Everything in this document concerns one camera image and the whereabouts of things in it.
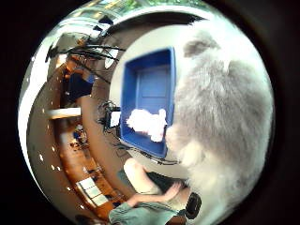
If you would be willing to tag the black camera tripod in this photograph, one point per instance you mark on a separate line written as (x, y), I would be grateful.
(90, 51)

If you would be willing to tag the white fluffy soft toy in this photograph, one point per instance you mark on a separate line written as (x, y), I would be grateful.
(146, 122)

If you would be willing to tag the black device with white screen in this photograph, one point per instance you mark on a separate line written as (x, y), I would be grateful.
(113, 118)

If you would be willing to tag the grey fluffy soft toy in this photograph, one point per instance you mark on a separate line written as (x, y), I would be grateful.
(222, 103)

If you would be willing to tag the blue plastic bin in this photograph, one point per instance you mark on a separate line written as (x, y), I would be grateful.
(153, 84)

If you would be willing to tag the white bench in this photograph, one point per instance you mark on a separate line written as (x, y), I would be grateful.
(64, 112)

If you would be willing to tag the the person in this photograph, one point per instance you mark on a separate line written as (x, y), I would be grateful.
(140, 182)

